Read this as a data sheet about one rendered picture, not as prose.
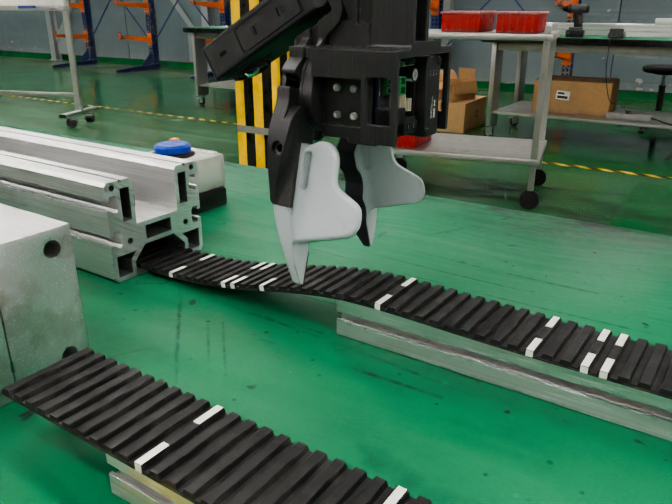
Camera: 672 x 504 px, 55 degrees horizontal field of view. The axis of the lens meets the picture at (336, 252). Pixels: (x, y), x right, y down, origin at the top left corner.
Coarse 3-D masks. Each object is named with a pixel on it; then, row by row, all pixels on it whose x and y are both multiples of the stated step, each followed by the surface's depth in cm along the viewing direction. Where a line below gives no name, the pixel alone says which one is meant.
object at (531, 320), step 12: (516, 312) 41; (528, 312) 41; (504, 324) 39; (516, 324) 39; (528, 324) 39; (540, 324) 40; (492, 336) 38; (504, 336) 38; (516, 336) 38; (528, 336) 38; (504, 348) 37; (516, 348) 37
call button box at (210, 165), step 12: (180, 156) 69; (192, 156) 71; (204, 156) 71; (216, 156) 71; (204, 168) 70; (216, 168) 72; (192, 180) 69; (204, 180) 70; (216, 180) 72; (204, 192) 71; (216, 192) 72; (204, 204) 71; (216, 204) 73
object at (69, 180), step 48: (0, 144) 71; (48, 144) 65; (96, 144) 64; (0, 192) 59; (48, 192) 57; (96, 192) 51; (144, 192) 59; (192, 192) 58; (96, 240) 55; (144, 240) 55; (192, 240) 61
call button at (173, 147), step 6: (156, 144) 70; (162, 144) 70; (168, 144) 70; (174, 144) 70; (180, 144) 70; (186, 144) 70; (156, 150) 70; (162, 150) 69; (168, 150) 69; (174, 150) 69; (180, 150) 69; (186, 150) 70
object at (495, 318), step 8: (488, 304) 41; (496, 304) 42; (480, 312) 40; (488, 312) 40; (496, 312) 41; (504, 312) 40; (512, 312) 41; (472, 320) 39; (480, 320) 40; (488, 320) 40; (496, 320) 39; (504, 320) 40; (464, 328) 38; (472, 328) 39; (480, 328) 39; (488, 328) 38; (496, 328) 39; (464, 336) 38; (472, 336) 38; (480, 336) 38; (488, 336) 38
